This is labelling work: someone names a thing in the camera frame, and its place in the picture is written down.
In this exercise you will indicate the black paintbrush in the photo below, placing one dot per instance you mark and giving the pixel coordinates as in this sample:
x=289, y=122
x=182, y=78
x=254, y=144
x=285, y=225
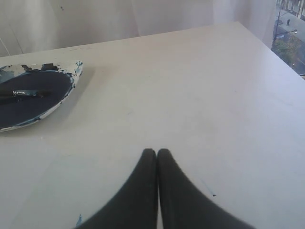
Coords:
x=24, y=93

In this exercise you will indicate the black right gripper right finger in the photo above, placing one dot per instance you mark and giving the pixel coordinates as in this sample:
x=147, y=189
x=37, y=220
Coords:
x=183, y=205

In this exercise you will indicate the white backdrop curtain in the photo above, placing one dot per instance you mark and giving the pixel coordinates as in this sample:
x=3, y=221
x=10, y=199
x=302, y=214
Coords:
x=36, y=25

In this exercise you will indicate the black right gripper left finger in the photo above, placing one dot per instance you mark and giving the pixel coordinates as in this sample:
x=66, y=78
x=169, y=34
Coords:
x=134, y=206

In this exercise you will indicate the white plate with blue paint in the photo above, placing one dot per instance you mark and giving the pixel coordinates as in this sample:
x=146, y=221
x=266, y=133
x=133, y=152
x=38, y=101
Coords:
x=60, y=78

